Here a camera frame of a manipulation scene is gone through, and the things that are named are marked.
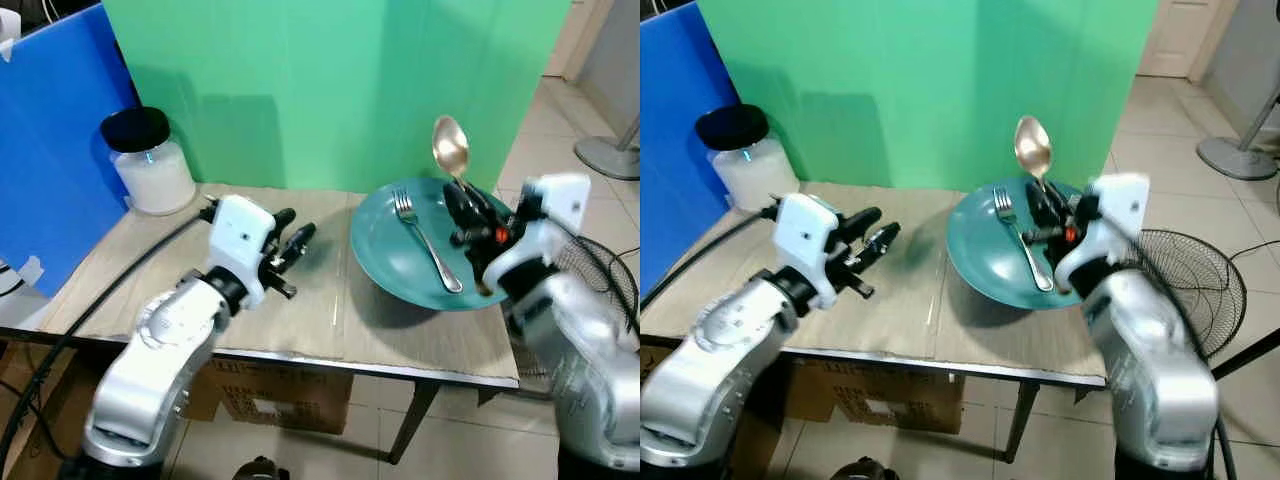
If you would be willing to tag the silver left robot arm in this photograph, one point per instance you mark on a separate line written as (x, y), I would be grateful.
(700, 360)
(150, 360)

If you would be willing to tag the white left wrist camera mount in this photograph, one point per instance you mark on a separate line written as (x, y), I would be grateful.
(238, 235)
(805, 235)

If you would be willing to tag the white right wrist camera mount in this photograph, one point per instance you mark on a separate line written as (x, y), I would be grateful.
(1120, 205)
(555, 205)

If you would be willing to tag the blue backdrop board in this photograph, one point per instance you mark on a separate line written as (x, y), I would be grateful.
(55, 140)
(670, 130)

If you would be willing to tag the green backdrop board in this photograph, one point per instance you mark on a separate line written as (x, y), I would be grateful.
(920, 90)
(320, 90)

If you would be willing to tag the teal round plate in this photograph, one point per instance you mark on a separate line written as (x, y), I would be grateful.
(400, 270)
(985, 270)

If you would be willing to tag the plain brown cardboard box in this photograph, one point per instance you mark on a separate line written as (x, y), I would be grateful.
(655, 360)
(40, 410)

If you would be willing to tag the printed brown cardboard box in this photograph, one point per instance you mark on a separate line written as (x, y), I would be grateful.
(880, 395)
(270, 395)

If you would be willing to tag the dark robot foot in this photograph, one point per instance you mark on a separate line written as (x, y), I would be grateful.
(865, 468)
(260, 468)

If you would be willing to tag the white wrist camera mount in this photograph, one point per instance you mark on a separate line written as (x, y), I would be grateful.
(1120, 205)
(555, 205)
(805, 235)
(238, 235)

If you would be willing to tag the white door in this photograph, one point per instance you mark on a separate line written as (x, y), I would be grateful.
(575, 35)
(1180, 35)

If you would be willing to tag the table with beige top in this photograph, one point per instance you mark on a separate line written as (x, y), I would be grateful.
(920, 320)
(320, 310)

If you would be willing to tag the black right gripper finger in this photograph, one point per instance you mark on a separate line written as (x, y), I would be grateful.
(1037, 205)
(1058, 198)
(480, 202)
(456, 208)

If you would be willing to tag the grey round stand base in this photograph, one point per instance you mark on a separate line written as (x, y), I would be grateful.
(1238, 155)
(608, 157)

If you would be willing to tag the black fan pole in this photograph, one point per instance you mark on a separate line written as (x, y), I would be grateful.
(1248, 355)

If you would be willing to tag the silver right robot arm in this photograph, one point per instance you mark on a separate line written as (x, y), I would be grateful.
(585, 340)
(1150, 350)

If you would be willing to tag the gold metal spoon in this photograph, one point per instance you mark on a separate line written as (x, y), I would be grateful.
(450, 145)
(1032, 147)

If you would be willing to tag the clear jar with black lid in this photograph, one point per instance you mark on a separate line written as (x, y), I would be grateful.
(152, 175)
(750, 170)

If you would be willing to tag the silver metal fork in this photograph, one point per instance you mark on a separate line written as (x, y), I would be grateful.
(425, 245)
(1022, 240)

